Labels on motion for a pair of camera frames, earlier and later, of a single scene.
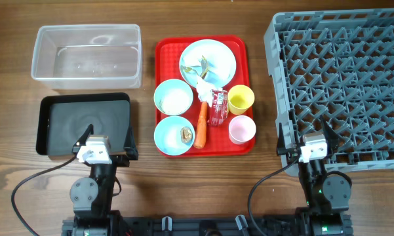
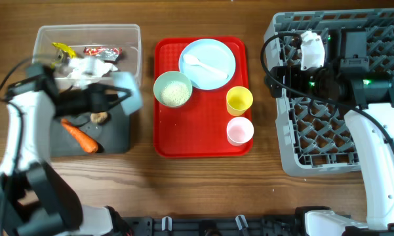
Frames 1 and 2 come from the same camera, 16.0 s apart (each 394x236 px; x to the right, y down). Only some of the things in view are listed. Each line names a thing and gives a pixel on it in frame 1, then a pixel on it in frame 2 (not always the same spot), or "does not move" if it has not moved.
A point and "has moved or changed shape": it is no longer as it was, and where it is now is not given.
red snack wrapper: (220, 107) to (110, 54)
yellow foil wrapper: (204, 68) to (65, 48)
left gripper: (119, 162) to (93, 98)
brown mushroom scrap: (186, 134) to (99, 117)
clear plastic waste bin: (94, 56) does not move
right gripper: (332, 139) to (292, 73)
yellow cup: (240, 98) does not move
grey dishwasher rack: (350, 67) does not move
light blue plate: (221, 62) does not move
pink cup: (242, 128) does not move
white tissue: (204, 90) to (86, 70)
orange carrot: (200, 135) to (86, 142)
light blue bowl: (167, 136) to (128, 80)
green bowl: (173, 97) has moved or changed shape
